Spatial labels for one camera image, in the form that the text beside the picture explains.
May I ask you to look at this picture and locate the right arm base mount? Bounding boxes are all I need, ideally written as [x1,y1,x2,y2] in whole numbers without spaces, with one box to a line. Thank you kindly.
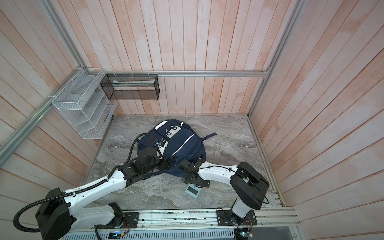
[216,208,258,227]

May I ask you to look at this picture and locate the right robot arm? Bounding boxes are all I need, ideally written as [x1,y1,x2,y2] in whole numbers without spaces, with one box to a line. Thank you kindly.
[179,160,270,220]

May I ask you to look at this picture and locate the aluminium frame horizontal bar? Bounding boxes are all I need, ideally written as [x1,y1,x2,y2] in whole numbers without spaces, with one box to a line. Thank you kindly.
[103,70,269,78]

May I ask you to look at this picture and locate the aluminium mounting rail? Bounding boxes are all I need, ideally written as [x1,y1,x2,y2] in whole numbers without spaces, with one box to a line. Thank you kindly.
[70,207,301,235]

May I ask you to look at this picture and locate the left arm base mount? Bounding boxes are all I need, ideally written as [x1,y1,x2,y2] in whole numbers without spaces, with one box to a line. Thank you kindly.
[97,203,140,229]

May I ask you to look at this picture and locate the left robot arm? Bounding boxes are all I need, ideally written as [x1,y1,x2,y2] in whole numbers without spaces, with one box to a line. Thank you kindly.
[36,147,175,240]

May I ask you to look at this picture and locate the navy blue student backpack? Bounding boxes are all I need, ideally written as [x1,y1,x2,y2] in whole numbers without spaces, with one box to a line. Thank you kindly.
[137,119,217,179]

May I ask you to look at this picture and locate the black corrugated cable hose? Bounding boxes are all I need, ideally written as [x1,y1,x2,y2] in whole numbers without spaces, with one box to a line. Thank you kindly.
[12,132,160,240]

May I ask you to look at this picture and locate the teal calculator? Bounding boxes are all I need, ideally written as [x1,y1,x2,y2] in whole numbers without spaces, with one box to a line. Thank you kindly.
[185,184,202,199]

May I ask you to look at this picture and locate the black mesh wire basket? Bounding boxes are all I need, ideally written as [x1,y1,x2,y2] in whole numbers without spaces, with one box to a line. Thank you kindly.
[100,73,160,101]

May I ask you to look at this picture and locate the white wire shelf rack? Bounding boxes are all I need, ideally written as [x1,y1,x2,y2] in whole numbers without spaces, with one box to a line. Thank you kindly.
[52,68,117,140]

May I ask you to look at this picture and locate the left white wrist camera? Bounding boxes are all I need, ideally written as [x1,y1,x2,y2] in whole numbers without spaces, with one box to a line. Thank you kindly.
[157,140,168,159]

